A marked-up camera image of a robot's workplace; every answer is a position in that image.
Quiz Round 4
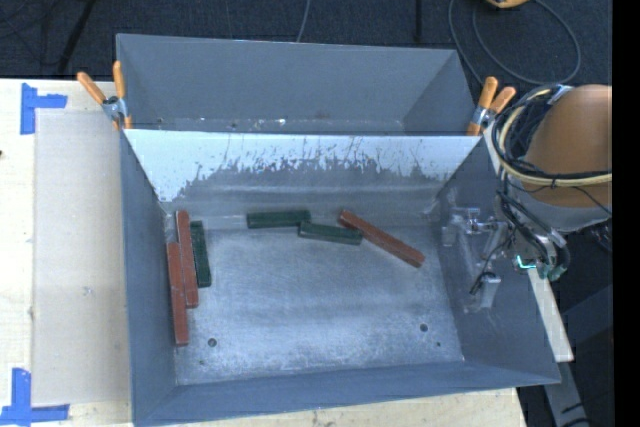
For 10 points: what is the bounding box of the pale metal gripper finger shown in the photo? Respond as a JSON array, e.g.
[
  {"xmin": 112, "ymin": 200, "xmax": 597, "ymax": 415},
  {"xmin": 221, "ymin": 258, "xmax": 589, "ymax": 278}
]
[
  {"xmin": 441, "ymin": 207, "xmax": 503, "ymax": 248},
  {"xmin": 463, "ymin": 270, "xmax": 503, "ymax": 315}
]

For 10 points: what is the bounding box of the red-brown flat block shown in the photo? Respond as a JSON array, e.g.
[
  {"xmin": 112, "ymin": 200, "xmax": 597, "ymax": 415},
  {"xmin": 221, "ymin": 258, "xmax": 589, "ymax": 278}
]
[
  {"xmin": 175, "ymin": 209, "xmax": 201, "ymax": 309},
  {"xmin": 338, "ymin": 208, "xmax": 427, "ymax": 269},
  {"xmin": 165, "ymin": 241, "xmax": 191, "ymax": 348}
]

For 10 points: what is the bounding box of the dark green flat block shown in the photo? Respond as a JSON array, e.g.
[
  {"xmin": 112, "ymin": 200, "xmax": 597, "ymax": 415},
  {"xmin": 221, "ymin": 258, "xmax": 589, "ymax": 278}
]
[
  {"xmin": 297, "ymin": 221, "xmax": 365, "ymax": 247},
  {"xmin": 189, "ymin": 220, "xmax": 213, "ymax": 289},
  {"xmin": 245, "ymin": 209, "xmax": 312, "ymax": 230}
]

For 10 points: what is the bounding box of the grey metal bin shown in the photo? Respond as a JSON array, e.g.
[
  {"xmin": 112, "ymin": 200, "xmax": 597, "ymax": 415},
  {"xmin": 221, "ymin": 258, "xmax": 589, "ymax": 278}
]
[{"xmin": 115, "ymin": 33, "xmax": 563, "ymax": 427}]

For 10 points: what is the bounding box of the pale wood flat board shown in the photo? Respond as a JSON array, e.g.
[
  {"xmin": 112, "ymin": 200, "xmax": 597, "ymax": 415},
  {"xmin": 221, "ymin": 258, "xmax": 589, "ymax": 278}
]
[{"xmin": 30, "ymin": 108, "xmax": 134, "ymax": 409}]

